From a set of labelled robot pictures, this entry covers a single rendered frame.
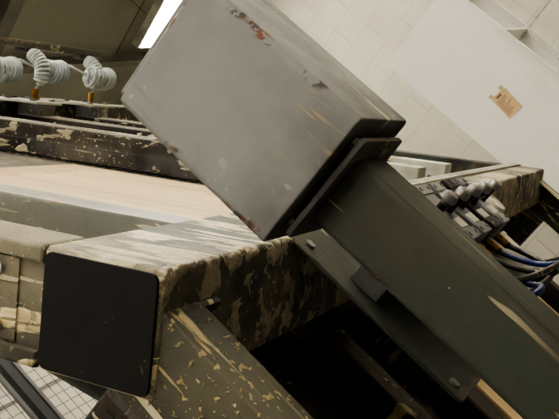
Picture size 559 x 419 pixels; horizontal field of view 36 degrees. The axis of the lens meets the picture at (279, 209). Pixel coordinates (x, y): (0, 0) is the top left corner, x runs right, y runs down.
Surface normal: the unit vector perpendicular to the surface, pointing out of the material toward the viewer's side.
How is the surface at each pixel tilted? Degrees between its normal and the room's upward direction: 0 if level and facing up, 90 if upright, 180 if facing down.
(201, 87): 90
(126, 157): 90
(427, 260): 90
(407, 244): 90
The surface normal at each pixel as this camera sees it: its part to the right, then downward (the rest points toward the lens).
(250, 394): 0.58, -0.74
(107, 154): -0.42, 0.08
